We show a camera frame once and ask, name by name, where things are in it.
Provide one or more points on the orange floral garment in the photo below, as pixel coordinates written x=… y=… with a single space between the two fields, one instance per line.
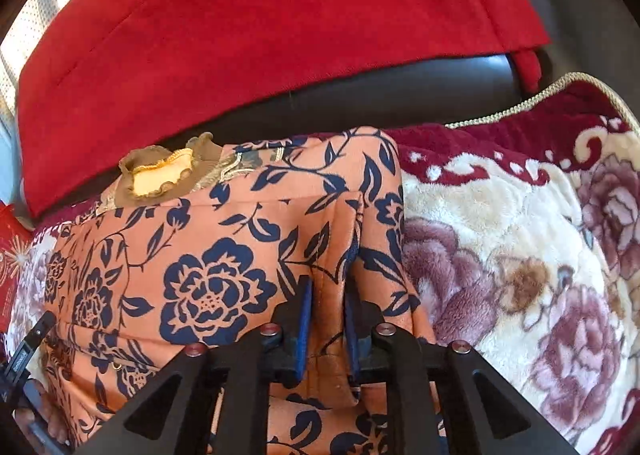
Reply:
x=225 y=235

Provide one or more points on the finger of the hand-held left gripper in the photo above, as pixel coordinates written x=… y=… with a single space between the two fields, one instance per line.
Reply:
x=30 y=345

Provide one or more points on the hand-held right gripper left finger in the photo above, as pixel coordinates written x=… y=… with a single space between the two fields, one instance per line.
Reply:
x=304 y=315

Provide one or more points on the black leather sofa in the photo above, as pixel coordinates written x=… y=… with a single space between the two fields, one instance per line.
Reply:
x=450 y=80

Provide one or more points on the white lattice curtain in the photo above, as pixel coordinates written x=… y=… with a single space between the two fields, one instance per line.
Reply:
x=35 y=20

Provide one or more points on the person's left hand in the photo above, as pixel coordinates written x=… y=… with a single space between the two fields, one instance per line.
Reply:
x=42 y=410

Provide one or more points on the red cloth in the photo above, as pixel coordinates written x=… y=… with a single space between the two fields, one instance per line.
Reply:
x=250 y=35

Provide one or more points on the maroon cream floral blanket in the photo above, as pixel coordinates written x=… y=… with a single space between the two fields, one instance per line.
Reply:
x=500 y=215

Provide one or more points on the red printed box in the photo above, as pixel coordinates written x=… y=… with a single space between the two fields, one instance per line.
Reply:
x=12 y=255

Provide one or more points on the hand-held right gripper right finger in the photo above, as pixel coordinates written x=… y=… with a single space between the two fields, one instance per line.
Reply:
x=352 y=330

